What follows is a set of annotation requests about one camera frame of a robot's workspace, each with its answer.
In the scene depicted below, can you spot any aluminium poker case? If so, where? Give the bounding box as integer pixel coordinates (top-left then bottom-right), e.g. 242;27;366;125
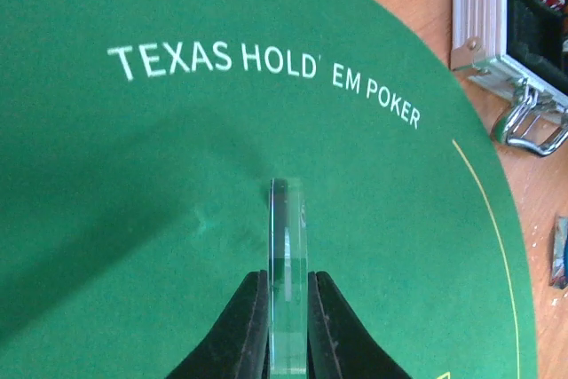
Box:
450;0;567;157

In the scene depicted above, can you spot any clear acrylic dealer button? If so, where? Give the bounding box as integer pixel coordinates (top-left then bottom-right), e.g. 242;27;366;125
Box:
267;178;308;378

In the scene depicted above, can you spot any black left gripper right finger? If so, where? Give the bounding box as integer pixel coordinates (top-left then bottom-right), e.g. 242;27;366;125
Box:
307;272;409;379

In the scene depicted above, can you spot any round green poker mat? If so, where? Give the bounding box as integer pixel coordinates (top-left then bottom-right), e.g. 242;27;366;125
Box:
1;0;538;378

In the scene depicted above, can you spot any loose blue card deck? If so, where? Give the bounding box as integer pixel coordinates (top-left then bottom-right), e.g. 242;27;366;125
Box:
549;217;567;289

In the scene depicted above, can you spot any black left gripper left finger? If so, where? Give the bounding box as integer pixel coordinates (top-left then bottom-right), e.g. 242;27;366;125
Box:
168;270;270;379

